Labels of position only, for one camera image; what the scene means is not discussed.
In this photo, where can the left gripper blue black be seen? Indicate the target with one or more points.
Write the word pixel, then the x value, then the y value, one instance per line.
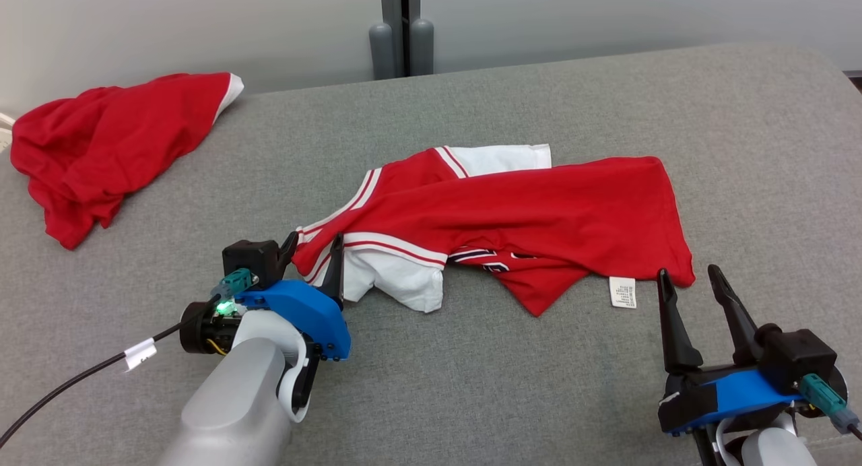
pixel 303 311

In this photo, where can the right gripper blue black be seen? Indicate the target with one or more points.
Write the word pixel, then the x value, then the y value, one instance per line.
pixel 727 395

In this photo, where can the red white basketball jersey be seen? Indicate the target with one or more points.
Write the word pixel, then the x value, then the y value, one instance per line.
pixel 539 217

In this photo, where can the red shorts with white stripe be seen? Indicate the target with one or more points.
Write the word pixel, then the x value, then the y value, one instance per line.
pixel 108 143

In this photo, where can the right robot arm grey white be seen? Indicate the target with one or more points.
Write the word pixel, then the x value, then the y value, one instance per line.
pixel 774 449

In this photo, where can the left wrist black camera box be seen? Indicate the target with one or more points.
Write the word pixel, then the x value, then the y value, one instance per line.
pixel 252 257

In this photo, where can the grey partition post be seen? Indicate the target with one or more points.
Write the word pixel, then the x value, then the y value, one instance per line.
pixel 402 28

